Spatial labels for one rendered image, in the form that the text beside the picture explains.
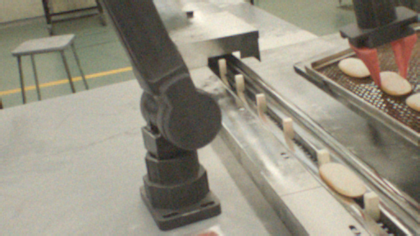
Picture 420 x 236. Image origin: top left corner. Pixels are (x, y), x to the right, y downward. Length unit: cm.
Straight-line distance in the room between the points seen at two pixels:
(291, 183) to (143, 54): 24
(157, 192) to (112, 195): 13
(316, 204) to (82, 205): 36
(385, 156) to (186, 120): 32
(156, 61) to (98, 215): 24
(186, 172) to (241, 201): 9
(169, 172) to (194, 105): 10
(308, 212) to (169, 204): 20
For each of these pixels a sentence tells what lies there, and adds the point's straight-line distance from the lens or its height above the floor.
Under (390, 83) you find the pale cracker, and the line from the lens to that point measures 99.
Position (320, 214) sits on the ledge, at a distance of 73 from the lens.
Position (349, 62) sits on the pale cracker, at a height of 91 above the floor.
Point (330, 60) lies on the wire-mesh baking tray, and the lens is 117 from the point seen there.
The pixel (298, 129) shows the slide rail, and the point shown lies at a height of 85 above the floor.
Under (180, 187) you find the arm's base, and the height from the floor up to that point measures 86.
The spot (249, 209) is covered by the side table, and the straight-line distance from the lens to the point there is 85.
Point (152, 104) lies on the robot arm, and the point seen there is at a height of 97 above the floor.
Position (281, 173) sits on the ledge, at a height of 86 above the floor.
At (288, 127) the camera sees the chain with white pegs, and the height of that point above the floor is 86.
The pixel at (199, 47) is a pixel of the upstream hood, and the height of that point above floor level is 91.
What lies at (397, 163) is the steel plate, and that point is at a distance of 94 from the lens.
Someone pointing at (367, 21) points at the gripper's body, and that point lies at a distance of 95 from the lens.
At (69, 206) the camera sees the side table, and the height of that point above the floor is 82.
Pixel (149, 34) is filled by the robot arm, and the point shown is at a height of 107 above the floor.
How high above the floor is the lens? 122
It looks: 20 degrees down
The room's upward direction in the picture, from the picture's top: 8 degrees counter-clockwise
